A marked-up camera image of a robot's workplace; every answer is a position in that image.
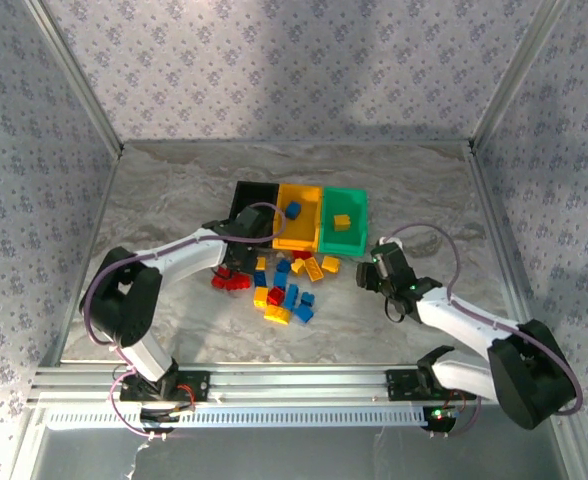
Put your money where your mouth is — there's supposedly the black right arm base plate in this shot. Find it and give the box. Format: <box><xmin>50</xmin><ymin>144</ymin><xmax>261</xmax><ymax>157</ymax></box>
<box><xmin>384</xmin><ymin>368</ymin><xmax>475</xmax><ymax>402</ymax></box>

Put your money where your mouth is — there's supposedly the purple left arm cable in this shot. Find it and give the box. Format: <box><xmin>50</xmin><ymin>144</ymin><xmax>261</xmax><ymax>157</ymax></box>
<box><xmin>81</xmin><ymin>202</ymin><xmax>288</xmax><ymax>441</ymax></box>

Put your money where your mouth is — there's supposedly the yellow plastic bin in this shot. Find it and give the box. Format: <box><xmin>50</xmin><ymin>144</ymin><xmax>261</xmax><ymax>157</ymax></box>
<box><xmin>272</xmin><ymin>183</ymin><xmax>324</xmax><ymax>253</ymax></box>

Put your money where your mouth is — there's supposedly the long yellow lego brick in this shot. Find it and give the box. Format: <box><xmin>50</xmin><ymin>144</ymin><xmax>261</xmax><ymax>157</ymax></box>
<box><xmin>303</xmin><ymin>256</ymin><xmax>325</xmax><ymax>283</ymax></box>

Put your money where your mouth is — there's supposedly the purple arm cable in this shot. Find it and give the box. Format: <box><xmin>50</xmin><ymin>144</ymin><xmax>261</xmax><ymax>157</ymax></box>
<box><xmin>81</xmin><ymin>202</ymin><xmax>288</xmax><ymax>441</ymax></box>
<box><xmin>381</xmin><ymin>223</ymin><xmax>584</xmax><ymax>439</ymax></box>

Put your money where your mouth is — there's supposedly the aluminium upright frame post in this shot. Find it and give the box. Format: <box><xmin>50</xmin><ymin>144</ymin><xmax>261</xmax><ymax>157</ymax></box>
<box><xmin>467</xmin><ymin>0</ymin><xmax>573</xmax><ymax>151</ymax></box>
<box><xmin>23</xmin><ymin>0</ymin><xmax>125</xmax><ymax>157</ymax></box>

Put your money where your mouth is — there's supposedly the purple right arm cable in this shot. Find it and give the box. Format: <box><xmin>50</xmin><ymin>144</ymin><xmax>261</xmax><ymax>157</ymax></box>
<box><xmin>381</xmin><ymin>223</ymin><xmax>584</xmax><ymax>439</ymax></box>

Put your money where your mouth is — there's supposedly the green plastic bin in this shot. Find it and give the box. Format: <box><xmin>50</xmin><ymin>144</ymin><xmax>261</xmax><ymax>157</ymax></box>
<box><xmin>317</xmin><ymin>186</ymin><xmax>370</xmax><ymax>256</ymax></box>

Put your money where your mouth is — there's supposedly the black controller board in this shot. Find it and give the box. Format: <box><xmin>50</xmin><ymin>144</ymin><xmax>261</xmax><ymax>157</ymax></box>
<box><xmin>140</xmin><ymin>407</ymin><xmax>181</xmax><ymax>434</ymax></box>
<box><xmin>422</xmin><ymin>405</ymin><xmax>459</xmax><ymax>433</ymax></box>

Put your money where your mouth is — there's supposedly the black short cable loop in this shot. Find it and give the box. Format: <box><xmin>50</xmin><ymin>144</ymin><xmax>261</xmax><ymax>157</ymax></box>
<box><xmin>383</xmin><ymin>294</ymin><xmax>411</xmax><ymax>324</ymax></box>

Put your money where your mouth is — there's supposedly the black left controller board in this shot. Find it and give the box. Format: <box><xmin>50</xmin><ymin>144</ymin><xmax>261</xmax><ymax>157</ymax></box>
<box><xmin>140</xmin><ymin>407</ymin><xmax>181</xmax><ymax>434</ymax></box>

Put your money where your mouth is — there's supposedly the white slotted cable duct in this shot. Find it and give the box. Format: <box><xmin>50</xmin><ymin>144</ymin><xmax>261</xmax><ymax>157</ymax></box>
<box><xmin>46</xmin><ymin>403</ymin><xmax>428</xmax><ymax>430</ymax></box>

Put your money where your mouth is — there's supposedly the aluminium mounting rail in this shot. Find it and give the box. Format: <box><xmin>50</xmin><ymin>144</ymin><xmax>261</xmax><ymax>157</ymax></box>
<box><xmin>26</xmin><ymin>366</ymin><xmax>498</xmax><ymax>407</ymax></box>

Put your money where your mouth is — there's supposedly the aluminium table edge rail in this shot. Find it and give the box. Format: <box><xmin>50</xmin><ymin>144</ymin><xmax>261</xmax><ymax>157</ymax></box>
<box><xmin>466</xmin><ymin>142</ymin><xmax>540</xmax><ymax>326</ymax></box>
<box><xmin>41</xmin><ymin>147</ymin><xmax>124</xmax><ymax>369</ymax></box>

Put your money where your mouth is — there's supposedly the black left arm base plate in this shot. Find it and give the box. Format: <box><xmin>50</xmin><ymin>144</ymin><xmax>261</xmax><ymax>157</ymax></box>
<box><xmin>118</xmin><ymin>369</ymin><xmax>213</xmax><ymax>402</ymax></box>

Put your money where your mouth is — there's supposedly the black right controller board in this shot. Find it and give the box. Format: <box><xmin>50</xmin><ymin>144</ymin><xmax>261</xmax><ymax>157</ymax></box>
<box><xmin>422</xmin><ymin>405</ymin><xmax>459</xmax><ymax>433</ymax></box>

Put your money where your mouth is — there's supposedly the black plastic bin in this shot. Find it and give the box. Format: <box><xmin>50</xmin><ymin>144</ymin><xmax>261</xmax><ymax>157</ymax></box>
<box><xmin>228</xmin><ymin>180</ymin><xmax>280</xmax><ymax>227</ymax></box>

